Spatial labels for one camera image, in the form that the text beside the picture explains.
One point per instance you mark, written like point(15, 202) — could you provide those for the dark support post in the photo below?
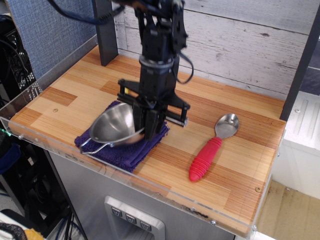
point(106, 33)
point(305, 59)

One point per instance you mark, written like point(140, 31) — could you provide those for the dark left support post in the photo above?
point(106, 33)

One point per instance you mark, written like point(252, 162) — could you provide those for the grey dispenser button panel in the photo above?
point(128, 222)

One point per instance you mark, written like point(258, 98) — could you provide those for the stainless toy fridge cabinet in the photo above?
point(87, 182)

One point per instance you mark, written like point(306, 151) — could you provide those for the dark right support post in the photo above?
point(305, 59)

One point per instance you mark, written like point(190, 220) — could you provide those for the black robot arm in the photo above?
point(163, 36)

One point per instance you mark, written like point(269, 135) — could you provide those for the stainless steel two-handled bowl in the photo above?
point(114, 127)

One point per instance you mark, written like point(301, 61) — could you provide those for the black plastic crate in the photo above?
point(16, 73)

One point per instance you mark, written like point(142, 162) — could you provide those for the white ribbed appliance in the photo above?
point(297, 162)

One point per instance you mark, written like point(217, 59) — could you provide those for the clear acrylic table guard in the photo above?
point(210, 175)

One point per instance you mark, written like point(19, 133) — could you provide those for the purple folded towel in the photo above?
point(126, 157)

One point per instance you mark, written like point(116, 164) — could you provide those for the red-handled metal spoon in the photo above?
point(226, 127)

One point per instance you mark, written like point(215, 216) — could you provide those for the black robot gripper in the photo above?
point(153, 98)

